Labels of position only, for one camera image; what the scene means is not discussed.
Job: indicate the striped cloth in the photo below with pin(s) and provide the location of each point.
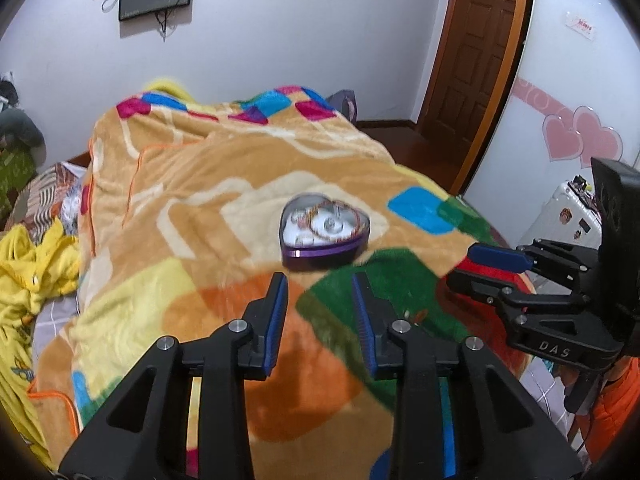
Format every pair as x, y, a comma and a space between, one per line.
55, 195

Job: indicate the pink heart sticker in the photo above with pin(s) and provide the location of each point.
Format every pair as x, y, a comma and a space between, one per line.
585, 137

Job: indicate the white sliding wardrobe door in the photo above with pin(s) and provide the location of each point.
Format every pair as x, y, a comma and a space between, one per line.
575, 75

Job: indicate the green patterned cloth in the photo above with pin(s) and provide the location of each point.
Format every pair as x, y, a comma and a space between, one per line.
15, 180

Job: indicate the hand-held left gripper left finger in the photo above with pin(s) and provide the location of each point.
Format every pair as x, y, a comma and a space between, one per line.
277, 325

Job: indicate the grey backpack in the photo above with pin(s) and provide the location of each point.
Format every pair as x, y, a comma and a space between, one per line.
344, 105

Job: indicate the purple heart-shaped tin box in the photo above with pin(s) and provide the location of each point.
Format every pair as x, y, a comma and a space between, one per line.
325, 252

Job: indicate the white suitcase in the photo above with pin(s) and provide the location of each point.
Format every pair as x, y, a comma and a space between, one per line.
555, 220

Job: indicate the colourful patchwork fleece blanket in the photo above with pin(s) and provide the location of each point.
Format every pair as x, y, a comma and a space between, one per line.
200, 185

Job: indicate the pile of clothes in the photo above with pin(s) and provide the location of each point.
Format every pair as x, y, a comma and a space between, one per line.
9, 90

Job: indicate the yellow garment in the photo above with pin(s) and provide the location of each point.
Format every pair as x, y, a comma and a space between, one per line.
25, 285

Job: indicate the brown wooden door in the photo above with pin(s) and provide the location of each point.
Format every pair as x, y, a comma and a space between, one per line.
470, 50

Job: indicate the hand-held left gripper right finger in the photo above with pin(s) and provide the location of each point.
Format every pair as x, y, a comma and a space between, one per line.
362, 325

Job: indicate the small items on suitcase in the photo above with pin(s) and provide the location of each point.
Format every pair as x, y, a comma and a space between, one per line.
581, 184

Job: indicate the red and white sign sticker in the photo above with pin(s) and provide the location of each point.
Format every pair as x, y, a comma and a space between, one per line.
581, 24

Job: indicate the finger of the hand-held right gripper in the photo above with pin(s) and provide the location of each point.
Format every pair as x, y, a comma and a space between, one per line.
475, 282
500, 256

